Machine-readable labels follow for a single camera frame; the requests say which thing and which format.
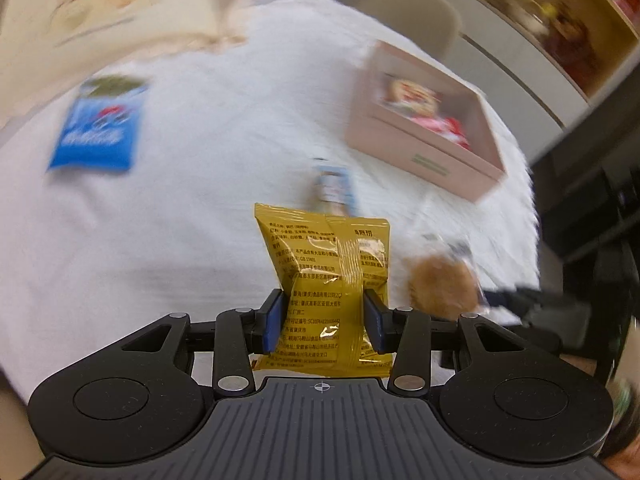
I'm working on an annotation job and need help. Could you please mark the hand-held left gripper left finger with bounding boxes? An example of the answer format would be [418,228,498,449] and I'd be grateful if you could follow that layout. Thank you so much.
[122,289,286,396]

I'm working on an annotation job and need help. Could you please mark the cream printed bag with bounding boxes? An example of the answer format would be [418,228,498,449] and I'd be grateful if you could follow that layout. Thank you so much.
[0,0,271,126]

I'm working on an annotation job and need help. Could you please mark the silver blue snack packet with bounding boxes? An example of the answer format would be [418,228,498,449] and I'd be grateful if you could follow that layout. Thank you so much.
[311,157,358,216]

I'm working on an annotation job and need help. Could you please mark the red striped snack packet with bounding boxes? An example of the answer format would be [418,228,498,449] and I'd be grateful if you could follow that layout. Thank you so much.
[412,112,473,151]

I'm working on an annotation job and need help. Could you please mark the red snack packets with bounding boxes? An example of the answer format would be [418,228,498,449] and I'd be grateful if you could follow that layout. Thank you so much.
[380,74,443,116]

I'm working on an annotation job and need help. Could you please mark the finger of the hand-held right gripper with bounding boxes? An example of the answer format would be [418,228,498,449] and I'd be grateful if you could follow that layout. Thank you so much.
[482,286,566,328]

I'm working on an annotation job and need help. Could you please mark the yellow snack packet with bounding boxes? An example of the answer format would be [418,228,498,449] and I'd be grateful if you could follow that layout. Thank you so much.
[253,202,393,378]

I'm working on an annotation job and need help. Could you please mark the white bunny ear bowl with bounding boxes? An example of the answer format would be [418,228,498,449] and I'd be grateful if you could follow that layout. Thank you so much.
[505,0,558,36]

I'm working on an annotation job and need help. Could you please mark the person's right forearm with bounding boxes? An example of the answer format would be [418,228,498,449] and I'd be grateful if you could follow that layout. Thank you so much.
[595,360,640,480]

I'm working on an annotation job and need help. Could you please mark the dark red decoration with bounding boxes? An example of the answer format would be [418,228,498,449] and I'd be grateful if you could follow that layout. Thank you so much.
[545,5,601,76]

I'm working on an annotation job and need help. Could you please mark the pink cardboard box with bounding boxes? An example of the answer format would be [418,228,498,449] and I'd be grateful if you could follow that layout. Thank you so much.
[344,40,508,204]

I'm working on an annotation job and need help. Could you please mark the white sideboard cabinet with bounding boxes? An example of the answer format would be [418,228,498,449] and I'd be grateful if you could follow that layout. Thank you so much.
[325,0,640,131]

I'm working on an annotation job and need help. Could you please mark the beige chair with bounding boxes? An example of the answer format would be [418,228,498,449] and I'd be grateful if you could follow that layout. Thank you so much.
[357,0,463,51]

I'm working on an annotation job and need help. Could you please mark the clear cookie packet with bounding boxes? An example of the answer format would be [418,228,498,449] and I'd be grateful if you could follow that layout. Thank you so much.
[405,232,488,321]

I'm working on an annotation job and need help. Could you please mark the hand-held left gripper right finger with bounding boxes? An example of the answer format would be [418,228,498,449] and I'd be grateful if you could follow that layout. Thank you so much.
[362,289,523,397]

